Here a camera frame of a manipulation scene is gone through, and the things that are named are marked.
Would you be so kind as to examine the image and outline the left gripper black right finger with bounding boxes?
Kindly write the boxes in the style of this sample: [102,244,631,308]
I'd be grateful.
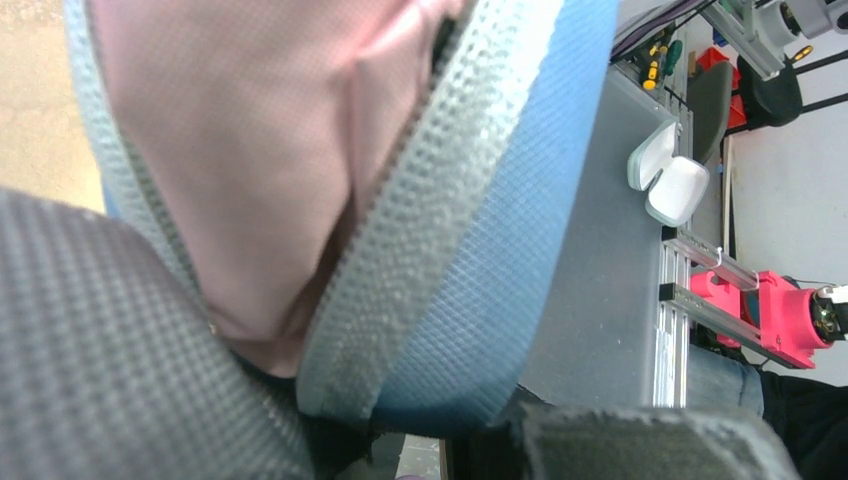
[450,401,799,479]

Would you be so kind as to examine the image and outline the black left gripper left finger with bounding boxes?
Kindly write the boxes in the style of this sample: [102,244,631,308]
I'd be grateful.
[1,190,318,479]

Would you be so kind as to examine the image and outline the light blue glasses case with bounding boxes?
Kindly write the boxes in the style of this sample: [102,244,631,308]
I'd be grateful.
[64,1,617,436]

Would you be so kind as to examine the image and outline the pink and black folding umbrella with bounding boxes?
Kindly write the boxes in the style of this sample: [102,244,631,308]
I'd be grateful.
[90,1,464,378]

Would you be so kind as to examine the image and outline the pink plastic device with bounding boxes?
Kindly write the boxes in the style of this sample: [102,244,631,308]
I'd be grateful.
[690,271,847,370]

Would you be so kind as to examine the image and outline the open white glasses case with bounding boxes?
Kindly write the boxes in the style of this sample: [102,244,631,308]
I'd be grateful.
[627,120,709,228]

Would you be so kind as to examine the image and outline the black office chair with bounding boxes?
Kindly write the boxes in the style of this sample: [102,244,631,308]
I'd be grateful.
[726,47,847,136]

